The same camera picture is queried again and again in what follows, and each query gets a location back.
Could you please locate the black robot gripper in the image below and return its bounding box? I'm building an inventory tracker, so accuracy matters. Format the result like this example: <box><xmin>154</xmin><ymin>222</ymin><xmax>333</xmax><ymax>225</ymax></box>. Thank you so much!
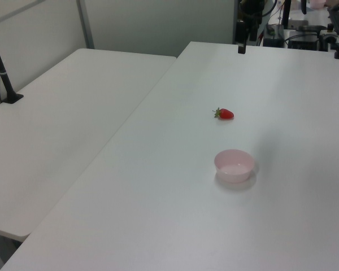
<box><xmin>236</xmin><ymin>0</ymin><xmax>269</xmax><ymax>55</ymax></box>

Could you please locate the red toy strawberry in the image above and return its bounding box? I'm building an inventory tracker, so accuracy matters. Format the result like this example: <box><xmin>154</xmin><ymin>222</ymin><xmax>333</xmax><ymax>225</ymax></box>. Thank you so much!
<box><xmin>212</xmin><ymin>107</ymin><xmax>234</xmax><ymax>120</ymax></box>

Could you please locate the pink plastic bowl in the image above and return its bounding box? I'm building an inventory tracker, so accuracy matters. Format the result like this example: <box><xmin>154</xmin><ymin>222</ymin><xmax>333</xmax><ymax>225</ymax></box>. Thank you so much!
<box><xmin>214</xmin><ymin>149</ymin><xmax>255</xmax><ymax>183</ymax></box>

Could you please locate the black equipment box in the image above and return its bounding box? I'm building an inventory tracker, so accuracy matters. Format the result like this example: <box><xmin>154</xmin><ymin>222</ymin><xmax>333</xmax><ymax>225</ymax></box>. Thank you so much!
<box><xmin>263</xmin><ymin>24</ymin><xmax>286</xmax><ymax>48</ymax></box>

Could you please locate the black vertical pole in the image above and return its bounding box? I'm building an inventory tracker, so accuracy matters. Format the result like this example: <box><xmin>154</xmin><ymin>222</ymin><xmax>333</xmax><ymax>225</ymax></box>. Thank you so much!
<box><xmin>282</xmin><ymin>0</ymin><xmax>292</xmax><ymax>27</ymax></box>

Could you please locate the black electronic device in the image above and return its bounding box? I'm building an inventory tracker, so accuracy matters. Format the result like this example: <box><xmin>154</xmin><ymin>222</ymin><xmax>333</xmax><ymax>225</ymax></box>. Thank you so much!
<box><xmin>287</xmin><ymin>25</ymin><xmax>328</xmax><ymax>52</ymax></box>

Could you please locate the dark keyboard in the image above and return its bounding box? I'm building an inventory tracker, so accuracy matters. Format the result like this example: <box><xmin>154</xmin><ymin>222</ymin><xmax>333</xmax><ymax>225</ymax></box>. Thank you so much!
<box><xmin>327</xmin><ymin>9</ymin><xmax>339</xmax><ymax>35</ymax></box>

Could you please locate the white side table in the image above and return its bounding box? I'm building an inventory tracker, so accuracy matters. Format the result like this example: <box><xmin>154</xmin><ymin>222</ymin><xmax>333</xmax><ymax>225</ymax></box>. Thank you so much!
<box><xmin>0</xmin><ymin>48</ymin><xmax>178</xmax><ymax>238</ymax></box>

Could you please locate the grey metal partition post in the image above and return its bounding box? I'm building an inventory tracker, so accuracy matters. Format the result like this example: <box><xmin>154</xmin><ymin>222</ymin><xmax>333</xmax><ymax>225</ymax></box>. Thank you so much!
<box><xmin>76</xmin><ymin>0</ymin><xmax>95</xmax><ymax>50</ymax></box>

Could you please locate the black camera stand pole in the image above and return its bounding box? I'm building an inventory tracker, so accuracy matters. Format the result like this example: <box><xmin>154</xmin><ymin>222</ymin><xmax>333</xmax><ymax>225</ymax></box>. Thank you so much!
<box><xmin>0</xmin><ymin>23</ymin><xmax>24</xmax><ymax>104</ymax></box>

